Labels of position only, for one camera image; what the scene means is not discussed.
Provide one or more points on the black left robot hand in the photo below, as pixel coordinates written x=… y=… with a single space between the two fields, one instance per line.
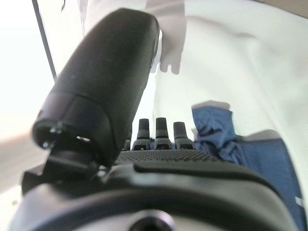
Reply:
x=103 y=72

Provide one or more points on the dark blue garment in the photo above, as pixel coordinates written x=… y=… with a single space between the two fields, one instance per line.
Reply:
x=260 y=154

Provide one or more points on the black floor rail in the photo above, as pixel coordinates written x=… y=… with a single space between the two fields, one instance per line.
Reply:
x=45 y=41

